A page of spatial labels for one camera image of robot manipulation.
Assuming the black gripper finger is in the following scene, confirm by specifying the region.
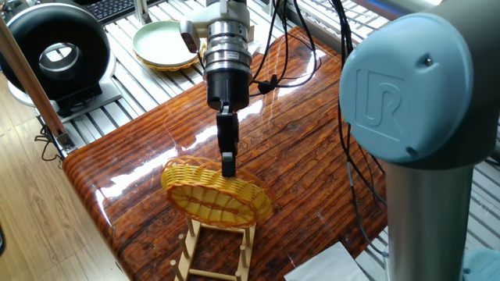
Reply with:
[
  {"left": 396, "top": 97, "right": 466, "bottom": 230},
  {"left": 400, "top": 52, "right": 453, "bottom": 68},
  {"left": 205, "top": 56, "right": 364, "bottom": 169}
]
[{"left": 216, "top": 103, "right": 240, "bottom": 179}]

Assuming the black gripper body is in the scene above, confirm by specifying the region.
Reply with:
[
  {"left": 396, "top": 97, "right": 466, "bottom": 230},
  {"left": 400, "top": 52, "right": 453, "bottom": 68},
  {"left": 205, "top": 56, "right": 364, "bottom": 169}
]
[{"left": 205, "top": 69, "right": 251, "bottom": 112}]

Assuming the yellow wicker basket dish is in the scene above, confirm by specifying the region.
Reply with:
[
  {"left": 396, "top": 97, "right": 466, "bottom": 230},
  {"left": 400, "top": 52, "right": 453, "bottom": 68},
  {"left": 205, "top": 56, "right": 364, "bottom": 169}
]
[{"left": 161, "top": 155, "right": 274, "bottom": 230}]

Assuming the wooden peg dish rack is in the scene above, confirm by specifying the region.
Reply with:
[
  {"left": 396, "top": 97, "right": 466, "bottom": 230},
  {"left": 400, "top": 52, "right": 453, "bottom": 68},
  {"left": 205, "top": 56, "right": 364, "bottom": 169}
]
[{"left": 170, "top": 216, "right": 257, "bottom": 281}]

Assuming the beige cardboard box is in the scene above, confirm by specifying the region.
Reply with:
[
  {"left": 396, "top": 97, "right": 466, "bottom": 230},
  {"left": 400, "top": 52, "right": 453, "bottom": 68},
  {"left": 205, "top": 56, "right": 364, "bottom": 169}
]
[{"left": 247, "top": 23, "right": 262, "bottom": 55}]

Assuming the pale green plate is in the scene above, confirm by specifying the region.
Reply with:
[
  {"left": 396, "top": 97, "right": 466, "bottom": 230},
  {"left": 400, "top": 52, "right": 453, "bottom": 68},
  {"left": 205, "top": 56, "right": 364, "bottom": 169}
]
[{"left": 132, "top": 20, "right": 204, "bottom": 67}]

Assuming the silver upright stand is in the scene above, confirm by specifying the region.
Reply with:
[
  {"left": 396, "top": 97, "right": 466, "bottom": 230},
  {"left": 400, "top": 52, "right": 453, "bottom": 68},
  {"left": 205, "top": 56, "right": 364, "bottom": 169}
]
[{"left": 134, "top": 0, "right": 152, "bottom": 25}]

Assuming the black keyboard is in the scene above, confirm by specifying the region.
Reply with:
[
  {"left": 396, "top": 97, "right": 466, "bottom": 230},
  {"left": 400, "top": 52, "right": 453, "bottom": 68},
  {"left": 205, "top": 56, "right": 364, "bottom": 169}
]
[{"left": 84, "top": 0, "right": 138, "bottom": 25}]

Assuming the white paper sheet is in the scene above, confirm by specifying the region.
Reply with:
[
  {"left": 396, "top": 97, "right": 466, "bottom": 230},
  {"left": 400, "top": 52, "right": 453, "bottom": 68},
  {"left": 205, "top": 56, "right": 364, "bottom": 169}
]
[{"left": 284, "top": 241, "right": 370, "bottom": 281}]

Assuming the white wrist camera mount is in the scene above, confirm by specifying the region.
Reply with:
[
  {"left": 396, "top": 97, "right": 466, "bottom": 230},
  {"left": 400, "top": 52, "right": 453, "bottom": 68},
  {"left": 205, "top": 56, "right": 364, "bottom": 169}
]
[{"left": 178, "top": 0, "right": 251, "bottom": 54}]

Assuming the black cable bundle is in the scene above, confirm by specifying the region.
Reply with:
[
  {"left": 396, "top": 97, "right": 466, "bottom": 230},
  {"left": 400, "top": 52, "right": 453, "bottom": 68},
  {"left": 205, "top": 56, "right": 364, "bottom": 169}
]
[{"left": 249, "top": 0, "right": 390, "bottom": 258}]

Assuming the black floor cable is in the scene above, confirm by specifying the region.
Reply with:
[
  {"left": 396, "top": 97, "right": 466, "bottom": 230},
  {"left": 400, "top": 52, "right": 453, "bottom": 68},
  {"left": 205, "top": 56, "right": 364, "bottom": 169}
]
[{"left": 34, "top": 123, "right": 64, "bottom": 164}]

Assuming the brown frame post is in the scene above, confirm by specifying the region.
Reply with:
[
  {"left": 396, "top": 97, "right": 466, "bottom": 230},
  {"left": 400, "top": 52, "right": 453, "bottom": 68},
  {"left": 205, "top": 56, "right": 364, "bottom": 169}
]
[{"left": 0, "top": 15, "right": 77, "bottom": 153}]

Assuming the black ring shaped device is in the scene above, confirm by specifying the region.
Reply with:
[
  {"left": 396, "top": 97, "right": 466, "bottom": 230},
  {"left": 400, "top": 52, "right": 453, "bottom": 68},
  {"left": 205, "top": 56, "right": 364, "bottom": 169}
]
[{"left": 0, "top": 2, "right": 112, "bottom": 116}]

